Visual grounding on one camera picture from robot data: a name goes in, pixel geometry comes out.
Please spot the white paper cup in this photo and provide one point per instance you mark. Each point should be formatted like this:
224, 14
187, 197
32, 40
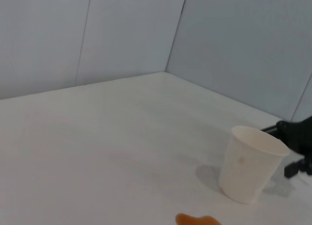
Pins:
248, 166

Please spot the brown liquid stain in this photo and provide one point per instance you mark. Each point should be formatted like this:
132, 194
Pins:
195, 220

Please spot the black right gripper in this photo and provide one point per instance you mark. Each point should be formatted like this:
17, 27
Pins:
299, 137

